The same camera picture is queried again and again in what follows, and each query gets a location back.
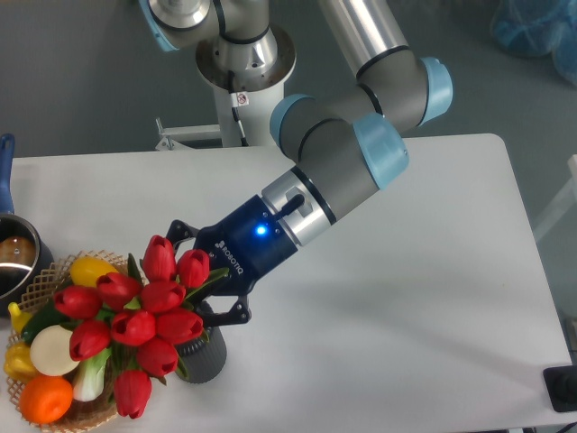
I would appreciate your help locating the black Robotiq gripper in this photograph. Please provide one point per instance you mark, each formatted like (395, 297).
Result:
(250, 242)

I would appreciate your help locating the red tulip bouquet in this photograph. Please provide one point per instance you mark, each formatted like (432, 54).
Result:
(150, 316)

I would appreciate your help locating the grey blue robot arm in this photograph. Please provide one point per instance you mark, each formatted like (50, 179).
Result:
(342, 151)

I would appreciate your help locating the dark grey ribbed vase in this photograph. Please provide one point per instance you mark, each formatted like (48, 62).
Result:
(204, 357)

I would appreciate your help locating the yellow squash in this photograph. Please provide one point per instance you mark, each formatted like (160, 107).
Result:
(86, 270)

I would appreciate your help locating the green bok choy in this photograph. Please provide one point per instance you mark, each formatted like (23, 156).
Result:
(89, 381)

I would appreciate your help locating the dark green cucumber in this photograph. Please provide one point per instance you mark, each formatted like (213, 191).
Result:
(45, 317)

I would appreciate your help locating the white round radish slice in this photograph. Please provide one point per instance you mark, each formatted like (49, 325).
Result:
(50, 351)

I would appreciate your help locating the woven wicker basket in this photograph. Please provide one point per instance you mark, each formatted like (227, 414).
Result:
(81, 416)

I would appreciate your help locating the small yellow banana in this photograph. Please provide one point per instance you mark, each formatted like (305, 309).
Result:
(19, 318)

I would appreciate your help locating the orange fruit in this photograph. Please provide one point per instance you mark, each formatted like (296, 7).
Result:
(45, 399)

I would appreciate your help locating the yellow bell pepper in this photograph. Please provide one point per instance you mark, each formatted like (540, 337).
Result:
(18, 364)

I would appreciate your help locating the black device at edge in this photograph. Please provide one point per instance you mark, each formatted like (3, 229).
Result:
(560, 383)

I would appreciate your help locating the blue plastic bag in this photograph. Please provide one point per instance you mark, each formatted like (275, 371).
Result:
(536, 29)

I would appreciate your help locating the blue handled saucepan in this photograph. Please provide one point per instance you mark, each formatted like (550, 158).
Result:
(23, 254)

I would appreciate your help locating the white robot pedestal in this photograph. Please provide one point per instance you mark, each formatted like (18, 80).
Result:
(247, 82)

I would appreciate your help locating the white furniture frame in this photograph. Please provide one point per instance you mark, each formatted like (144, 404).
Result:
(558, 206)

